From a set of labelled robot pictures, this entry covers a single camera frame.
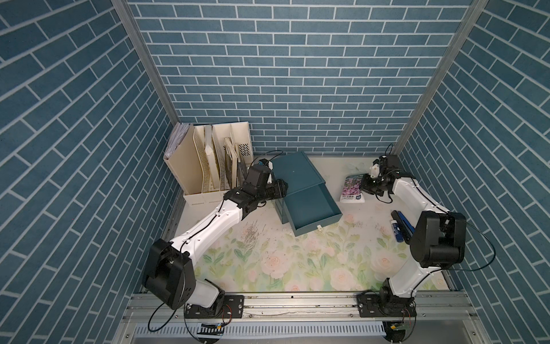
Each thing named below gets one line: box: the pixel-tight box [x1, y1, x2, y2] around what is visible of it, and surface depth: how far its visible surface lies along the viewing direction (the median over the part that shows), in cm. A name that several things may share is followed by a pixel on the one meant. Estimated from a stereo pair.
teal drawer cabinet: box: [271, 151, 343, 237], surface depth 84 cm
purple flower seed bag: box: [339, 173, 366, 203], surface depth 97 cm
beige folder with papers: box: [163, 121, 203, 195], surface depth 88 cm
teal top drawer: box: [283, 182, 344, 237], surface depth 81 cm
